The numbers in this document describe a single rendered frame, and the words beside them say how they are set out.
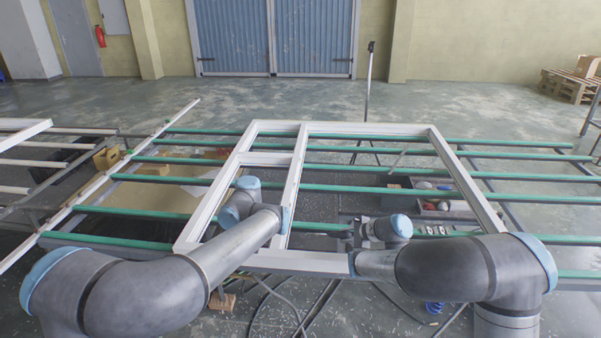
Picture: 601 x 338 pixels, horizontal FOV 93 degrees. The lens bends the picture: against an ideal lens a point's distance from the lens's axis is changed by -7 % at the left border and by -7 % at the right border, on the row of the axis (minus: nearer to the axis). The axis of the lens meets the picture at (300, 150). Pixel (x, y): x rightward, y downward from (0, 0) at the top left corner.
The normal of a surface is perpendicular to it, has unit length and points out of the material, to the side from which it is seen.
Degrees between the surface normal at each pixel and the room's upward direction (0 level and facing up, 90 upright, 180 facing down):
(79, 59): 90
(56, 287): 38
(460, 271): 48
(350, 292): 0
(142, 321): 74
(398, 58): 90
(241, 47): 90
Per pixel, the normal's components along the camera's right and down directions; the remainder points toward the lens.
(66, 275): -0.07, -0.72
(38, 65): -0.11, 0.46
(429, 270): -0.71, -0.22
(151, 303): 0.58, -0.22
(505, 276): 0.06, -0.09
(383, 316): -0.01, -0.88
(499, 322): -0.72, 0.04
